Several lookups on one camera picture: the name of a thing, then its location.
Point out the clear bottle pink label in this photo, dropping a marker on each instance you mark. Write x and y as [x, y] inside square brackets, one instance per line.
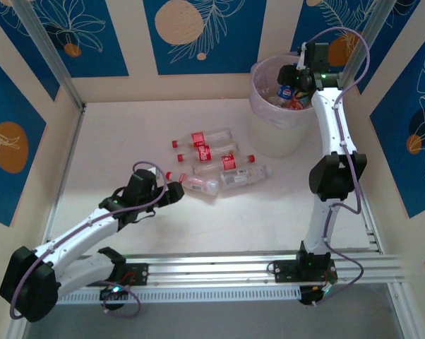
[198, 183]

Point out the clear cola bottle red cap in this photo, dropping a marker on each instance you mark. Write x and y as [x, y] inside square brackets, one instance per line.
[228, 162]
[203, 152]
[198, 138]

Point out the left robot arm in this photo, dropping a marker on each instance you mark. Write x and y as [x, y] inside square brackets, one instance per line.
[29, 286]

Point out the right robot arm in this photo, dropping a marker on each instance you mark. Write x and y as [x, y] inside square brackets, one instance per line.
[332, 176]

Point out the white trash bin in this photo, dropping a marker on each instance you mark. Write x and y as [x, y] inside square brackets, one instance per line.
[265, 113]

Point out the white plastic bin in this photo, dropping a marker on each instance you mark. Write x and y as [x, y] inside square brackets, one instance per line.
[276, 141]

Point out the clear bottle white label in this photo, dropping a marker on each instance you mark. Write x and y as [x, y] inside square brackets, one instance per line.
[239, 176]

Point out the black controller board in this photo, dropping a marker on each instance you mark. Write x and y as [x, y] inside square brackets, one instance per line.
[311, 295]
[113, 293]

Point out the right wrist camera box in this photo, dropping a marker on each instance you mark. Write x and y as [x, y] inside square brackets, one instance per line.
[304, 49]

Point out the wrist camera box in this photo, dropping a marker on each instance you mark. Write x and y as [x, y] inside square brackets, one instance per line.
[153, 173]
[304, 49]

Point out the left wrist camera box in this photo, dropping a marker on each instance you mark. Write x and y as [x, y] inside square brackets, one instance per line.
[153, 173]

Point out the aluminium frame post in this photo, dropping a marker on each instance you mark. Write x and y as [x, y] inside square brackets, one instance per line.
[375, 21]
[45, 46]

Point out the aluminium table side rail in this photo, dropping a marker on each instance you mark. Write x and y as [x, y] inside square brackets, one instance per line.
[65, 169]
[373, 240]

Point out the aluminium mounting rail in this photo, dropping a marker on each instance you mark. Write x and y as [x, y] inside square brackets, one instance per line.
[212, 272]

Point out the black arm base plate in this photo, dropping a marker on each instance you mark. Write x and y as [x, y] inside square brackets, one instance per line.
[138, 273]
[283, 272]

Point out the aluminium frame leg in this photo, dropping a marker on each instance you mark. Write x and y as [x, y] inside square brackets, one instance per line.
[16, 330]
[403, 318]

